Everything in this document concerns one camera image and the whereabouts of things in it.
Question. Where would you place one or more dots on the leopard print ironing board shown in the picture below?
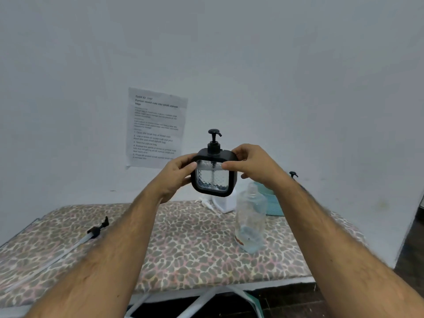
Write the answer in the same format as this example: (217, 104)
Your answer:
(198, 248)

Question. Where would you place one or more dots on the small black pump head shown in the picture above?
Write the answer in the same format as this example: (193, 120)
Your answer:
(214, 147)
(293, 174)

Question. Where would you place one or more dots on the white square soap dispenser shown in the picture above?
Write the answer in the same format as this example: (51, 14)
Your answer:
(225, 203)

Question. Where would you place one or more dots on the teal plastic basket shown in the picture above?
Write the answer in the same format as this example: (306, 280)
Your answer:
(275, 205)

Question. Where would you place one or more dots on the black pump with long tube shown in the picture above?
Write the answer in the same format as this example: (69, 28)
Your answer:
(94, 231)

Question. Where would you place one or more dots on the person's right hand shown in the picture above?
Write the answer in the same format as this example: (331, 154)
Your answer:
(261, 165)

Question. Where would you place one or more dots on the person's left hand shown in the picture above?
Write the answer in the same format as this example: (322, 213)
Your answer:
(169, 182)

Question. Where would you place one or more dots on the small white pump head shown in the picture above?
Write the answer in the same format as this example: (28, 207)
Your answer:
(207, 205)

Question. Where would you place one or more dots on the black square dispenser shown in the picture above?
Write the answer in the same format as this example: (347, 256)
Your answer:
(232, 182)

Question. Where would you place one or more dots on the printed paper sheet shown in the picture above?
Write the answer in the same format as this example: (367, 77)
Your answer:
(152, 122)

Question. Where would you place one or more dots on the person's right forearm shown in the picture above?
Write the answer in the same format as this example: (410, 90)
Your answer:
(347, 261)

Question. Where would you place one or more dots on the white ironing board legs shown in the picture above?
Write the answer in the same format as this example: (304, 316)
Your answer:
(198, 303)

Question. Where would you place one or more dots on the transparent bottle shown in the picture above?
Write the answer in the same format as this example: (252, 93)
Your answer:
(250, 221)

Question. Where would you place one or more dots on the person's left forearm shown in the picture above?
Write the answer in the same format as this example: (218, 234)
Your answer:
(99, 261)

